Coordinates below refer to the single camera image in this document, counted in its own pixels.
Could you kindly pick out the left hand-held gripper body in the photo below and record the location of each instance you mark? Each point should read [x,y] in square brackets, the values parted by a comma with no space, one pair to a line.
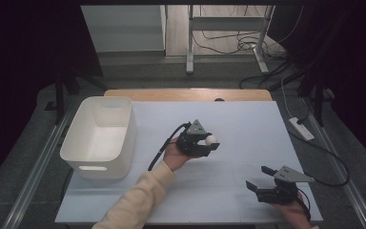
[192,144]

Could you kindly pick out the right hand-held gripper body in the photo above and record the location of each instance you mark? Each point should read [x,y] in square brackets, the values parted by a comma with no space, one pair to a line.
[282,191]

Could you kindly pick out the white ping-pong ball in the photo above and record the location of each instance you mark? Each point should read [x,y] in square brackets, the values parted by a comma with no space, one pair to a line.
[211,139]

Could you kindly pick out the white plastic storage bin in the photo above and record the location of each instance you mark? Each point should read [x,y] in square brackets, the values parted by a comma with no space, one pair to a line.
[98,143]

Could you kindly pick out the person's left hand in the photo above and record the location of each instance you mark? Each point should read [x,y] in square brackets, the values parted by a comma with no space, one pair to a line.
[174,157]

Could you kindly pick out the person's right hand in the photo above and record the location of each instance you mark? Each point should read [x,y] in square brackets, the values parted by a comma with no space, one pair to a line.
[294,213]

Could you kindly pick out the pale blue table board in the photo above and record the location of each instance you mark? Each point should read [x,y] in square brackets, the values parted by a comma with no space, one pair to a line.
[235,114]

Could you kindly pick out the wooden table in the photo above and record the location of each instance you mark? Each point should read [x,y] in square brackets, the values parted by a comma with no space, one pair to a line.
[187,94]

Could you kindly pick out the white power strip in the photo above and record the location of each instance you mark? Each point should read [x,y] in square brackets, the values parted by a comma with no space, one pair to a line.
[301,129]

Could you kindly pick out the black stand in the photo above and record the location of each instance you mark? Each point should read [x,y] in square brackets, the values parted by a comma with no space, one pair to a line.
[317,95]
[60,95]

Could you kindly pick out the white cabinet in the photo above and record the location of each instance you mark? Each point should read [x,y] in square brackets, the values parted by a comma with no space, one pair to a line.
[124,28]

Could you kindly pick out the aluminium floor rail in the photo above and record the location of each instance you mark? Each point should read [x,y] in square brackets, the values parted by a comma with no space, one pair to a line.
[38,165]
[340,171]

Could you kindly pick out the white metal desk frame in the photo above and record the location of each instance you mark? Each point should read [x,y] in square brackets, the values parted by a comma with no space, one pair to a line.
[225,24]

